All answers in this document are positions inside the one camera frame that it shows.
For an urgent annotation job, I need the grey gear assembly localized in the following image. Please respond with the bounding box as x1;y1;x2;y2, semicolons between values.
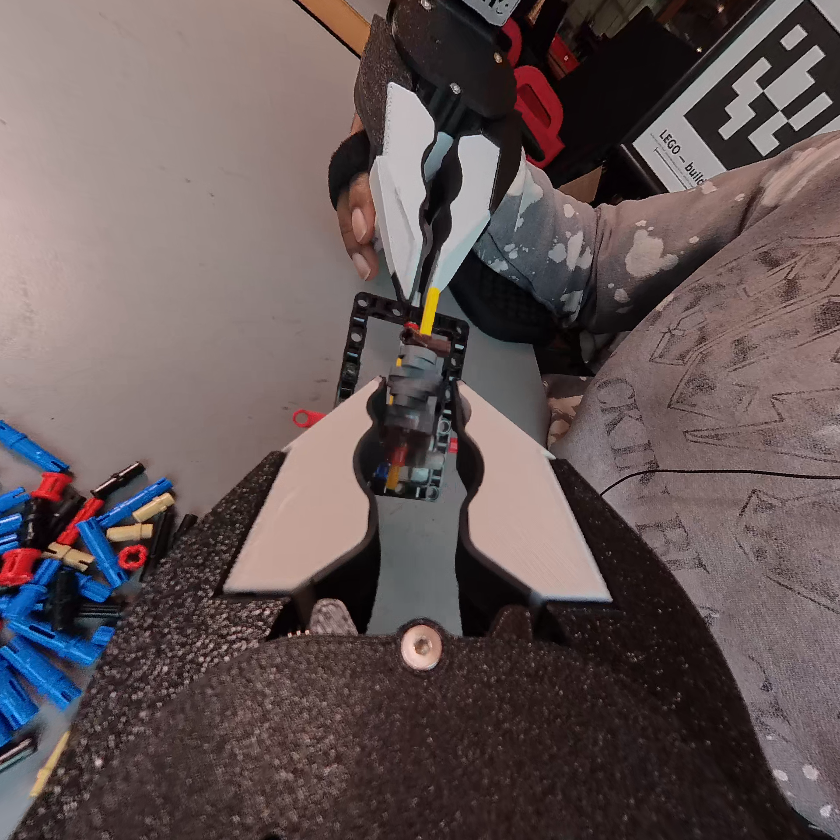
384;344;442;441

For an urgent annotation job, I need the printed tag sign board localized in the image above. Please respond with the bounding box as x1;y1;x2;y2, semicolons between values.
620;0;840;194

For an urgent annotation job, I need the cardboard box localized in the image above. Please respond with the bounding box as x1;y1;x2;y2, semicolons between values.
558;166;606;204

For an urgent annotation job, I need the person's right forearm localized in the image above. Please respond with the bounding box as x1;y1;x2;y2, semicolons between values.
474;131;840;332

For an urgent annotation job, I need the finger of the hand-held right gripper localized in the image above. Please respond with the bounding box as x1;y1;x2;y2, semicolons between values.
369;82;438;307
425;134;503;294

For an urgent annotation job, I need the pile of small connector pins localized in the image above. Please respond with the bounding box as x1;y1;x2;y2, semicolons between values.
0;420;199;798

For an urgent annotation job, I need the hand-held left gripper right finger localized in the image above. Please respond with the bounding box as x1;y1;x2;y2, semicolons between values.
455;379;614;636

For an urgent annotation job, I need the black rectangular brick frame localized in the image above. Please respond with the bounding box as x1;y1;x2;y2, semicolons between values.
335;292;471;504

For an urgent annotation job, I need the red plastic bin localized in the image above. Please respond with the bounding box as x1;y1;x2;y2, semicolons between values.
514;66;565;161

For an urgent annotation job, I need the brown axle connector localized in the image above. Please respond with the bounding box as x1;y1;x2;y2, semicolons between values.
400;330;455;356

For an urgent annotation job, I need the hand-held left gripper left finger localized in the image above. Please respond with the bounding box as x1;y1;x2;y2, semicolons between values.
222;376;385;634

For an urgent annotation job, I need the person's grey hoodie torso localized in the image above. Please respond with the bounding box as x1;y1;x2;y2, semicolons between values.
541;217;840;840

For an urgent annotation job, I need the person's right hand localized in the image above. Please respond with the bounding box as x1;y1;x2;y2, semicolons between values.
338;172;382;282

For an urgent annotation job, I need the grey desk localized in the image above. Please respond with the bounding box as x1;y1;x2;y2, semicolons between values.
0;0;549;840

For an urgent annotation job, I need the black hoodie drawstring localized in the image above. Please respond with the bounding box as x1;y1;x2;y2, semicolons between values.
600;469;840;496

